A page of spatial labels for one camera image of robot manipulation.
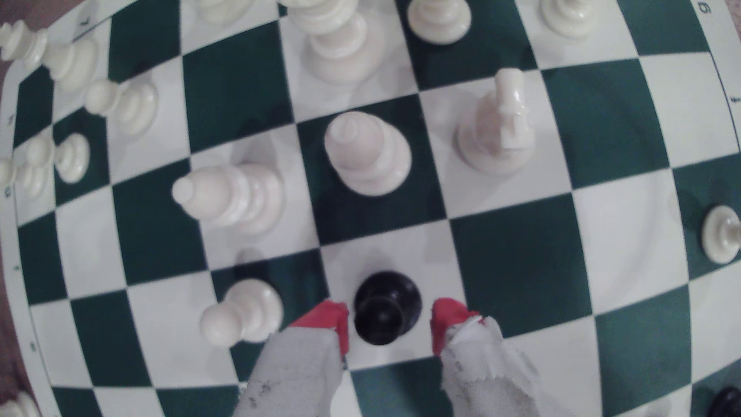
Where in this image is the black chess pawn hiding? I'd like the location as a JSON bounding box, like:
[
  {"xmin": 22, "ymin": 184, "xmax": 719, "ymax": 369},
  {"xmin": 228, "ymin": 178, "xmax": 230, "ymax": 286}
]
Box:
[{"xmin": 353, "ymin": 271, "xmax": 423, "ymax": 346}]

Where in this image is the black chess piece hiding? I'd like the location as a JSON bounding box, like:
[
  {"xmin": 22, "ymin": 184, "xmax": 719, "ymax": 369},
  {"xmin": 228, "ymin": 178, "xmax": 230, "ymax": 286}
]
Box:
[{"xmin": 707, "ymin": 387, "xmax": 741, "ymax": 417}]

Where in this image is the white chess bishop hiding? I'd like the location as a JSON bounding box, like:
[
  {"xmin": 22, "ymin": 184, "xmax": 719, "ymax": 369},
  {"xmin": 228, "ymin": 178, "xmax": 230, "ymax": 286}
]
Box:
[
  {"xmin": 323, "ymin": 111, "xmax": 413, "ymax": 198},
  {"xmin": 171, "ymin": 163, "xmax": 286, "ymax": 235}
]

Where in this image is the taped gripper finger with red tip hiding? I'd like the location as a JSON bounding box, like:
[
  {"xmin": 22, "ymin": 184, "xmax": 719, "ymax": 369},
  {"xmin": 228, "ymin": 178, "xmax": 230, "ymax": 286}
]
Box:
[
  {"xmin": 232, "ymin": 300, "xmax": 351, "ymax": 417},
  {"xmin": 431, "ymin": 298, "xmax": 546, "ymax": 417}
]

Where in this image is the green white chess mat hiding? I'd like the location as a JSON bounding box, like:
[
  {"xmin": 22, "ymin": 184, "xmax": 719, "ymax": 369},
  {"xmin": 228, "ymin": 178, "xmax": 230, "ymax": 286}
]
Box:
[{"xmin": 0, "ymin": 0, "xmax": 741, "ymax": 417}]

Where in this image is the white chess knight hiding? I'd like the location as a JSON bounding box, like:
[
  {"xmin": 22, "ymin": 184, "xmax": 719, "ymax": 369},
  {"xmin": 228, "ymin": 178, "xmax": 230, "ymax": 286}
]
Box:
[{"xmin": 455, "ymin": 68, "xmax": 537, "ymax": 176}]

